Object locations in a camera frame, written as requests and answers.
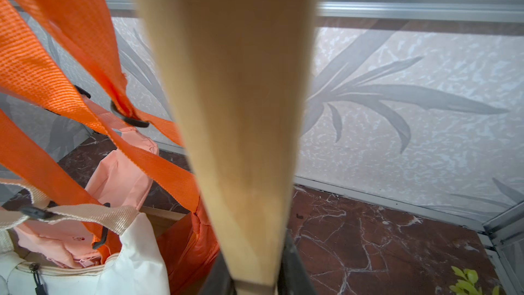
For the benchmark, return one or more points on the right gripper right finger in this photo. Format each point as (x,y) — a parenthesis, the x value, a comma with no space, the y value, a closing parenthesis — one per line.
(293,278)

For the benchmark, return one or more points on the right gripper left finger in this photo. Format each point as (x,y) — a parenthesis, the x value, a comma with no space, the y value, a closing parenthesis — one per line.
(218,281)

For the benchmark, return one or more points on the cream white sling bag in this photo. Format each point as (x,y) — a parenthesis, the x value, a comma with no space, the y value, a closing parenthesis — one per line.
(131,260)

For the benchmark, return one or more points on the pink sling bag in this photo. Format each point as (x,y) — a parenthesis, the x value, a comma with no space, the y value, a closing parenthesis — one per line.
(116,180)

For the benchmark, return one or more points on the dark orange sling bag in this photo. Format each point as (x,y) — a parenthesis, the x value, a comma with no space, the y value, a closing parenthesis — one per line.
(54,53)

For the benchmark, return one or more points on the potted flower plant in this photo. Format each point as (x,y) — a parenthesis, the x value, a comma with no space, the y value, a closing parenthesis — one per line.
(468,283)

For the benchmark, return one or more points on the wooden hanging rack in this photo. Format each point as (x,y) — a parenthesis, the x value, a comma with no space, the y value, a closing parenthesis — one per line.
(236,74)

